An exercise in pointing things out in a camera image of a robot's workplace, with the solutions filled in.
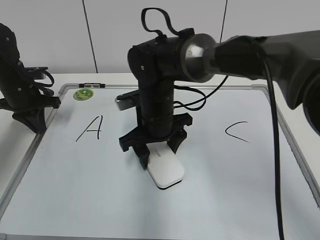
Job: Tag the white board with grey frame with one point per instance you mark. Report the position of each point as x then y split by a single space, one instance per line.
80 183

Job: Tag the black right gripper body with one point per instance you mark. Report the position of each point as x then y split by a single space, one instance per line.
155 131

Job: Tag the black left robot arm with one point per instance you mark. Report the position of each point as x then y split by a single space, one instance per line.
9 53

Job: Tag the white board eraser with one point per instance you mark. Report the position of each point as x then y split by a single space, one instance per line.
163 165

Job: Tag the green round magnet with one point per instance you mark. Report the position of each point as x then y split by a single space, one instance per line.
83 94

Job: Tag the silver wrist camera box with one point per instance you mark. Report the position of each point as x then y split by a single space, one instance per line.
126 101

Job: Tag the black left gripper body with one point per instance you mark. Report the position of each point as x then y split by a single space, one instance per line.
27 94

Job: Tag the black and silver frame clip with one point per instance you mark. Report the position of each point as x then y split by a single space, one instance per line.
92 85

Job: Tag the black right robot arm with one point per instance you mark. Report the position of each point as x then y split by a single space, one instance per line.
291 60

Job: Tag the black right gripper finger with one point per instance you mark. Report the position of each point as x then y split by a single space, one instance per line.
175 141
143 153

